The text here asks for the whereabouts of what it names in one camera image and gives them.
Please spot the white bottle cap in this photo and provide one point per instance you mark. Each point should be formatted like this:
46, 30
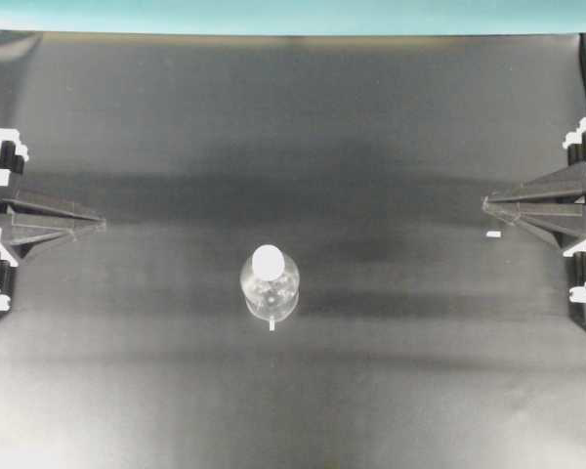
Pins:
267, 262

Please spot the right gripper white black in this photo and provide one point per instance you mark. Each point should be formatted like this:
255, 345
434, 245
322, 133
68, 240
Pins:
562, 225

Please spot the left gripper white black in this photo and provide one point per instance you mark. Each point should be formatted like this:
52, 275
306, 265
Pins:
61, 221

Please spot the clear plastic bottle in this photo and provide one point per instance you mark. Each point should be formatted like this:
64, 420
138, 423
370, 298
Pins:
271, 301

